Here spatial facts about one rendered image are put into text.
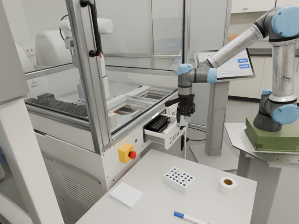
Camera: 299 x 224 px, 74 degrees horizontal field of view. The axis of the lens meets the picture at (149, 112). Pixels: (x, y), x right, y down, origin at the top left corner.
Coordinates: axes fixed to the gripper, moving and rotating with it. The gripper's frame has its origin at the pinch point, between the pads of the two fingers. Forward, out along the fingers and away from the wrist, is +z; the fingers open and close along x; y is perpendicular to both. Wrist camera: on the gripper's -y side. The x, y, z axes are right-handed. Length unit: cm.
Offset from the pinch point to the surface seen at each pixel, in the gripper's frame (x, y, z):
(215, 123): 98, -2, 45
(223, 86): 101, 1, 5
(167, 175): -29.6, 6.1, 11.5
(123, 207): -52, -3, 14
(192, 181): -27.6, 18.2, 11.0
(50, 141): -47, -56, 0
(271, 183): 24, 52, 40
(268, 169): 22, 49, 29
